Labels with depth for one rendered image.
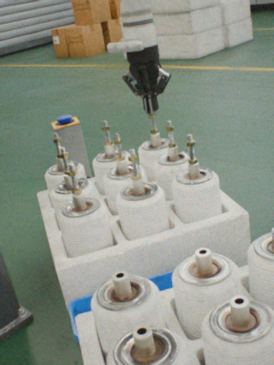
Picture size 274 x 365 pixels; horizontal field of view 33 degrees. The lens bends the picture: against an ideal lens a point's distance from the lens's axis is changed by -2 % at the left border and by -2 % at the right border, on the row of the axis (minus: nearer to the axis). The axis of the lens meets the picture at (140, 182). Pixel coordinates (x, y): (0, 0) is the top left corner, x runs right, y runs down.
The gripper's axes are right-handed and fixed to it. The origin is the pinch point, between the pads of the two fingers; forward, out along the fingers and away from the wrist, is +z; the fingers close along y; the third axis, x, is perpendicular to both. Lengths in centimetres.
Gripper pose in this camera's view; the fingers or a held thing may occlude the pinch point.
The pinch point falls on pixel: (150, 105)
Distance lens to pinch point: 113.2
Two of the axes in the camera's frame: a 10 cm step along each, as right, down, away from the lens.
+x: -5.7, 4.1, -7.1
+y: -8.0, -1.2, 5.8
